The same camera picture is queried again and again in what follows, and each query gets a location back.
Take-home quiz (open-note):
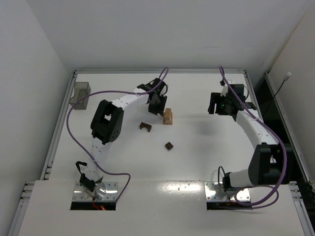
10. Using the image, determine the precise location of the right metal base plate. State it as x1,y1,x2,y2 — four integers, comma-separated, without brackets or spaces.
204,181,251,203

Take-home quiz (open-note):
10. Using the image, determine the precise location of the dark wood arch block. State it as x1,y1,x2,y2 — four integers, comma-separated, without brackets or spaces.
139,122,152,132

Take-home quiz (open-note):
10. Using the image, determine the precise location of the purple cable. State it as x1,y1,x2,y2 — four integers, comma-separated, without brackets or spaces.
219,65,287,209
66,66,169,204

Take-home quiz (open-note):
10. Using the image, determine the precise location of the grey plastic block box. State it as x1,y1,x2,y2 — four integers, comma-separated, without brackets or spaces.
69,82,91,110

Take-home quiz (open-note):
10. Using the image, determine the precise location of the small dark wood block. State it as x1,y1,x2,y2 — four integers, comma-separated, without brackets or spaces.
165,142,174,150

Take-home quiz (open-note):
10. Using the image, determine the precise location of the black wall cable with plug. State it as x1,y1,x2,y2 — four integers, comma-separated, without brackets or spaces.
263,72,292,111

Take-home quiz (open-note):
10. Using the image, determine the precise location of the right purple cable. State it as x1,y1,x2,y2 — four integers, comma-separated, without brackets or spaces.
219,65,287,209

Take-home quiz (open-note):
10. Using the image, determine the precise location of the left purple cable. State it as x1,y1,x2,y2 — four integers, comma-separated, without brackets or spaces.
66,66,169,204

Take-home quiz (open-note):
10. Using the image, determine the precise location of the metal base plate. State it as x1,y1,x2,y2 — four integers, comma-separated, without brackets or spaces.
72,182,118,203
204,181,251,203

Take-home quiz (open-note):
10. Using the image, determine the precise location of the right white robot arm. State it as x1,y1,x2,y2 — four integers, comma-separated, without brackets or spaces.
208,84,294,190

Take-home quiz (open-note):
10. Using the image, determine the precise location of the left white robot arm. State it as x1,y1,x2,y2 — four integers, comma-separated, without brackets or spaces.
68,78,168,190

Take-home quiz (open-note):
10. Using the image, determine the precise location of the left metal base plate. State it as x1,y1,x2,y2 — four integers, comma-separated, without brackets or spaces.
72,182,118,203

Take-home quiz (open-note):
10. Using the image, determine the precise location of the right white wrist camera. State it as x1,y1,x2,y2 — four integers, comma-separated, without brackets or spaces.
220,79,228,97

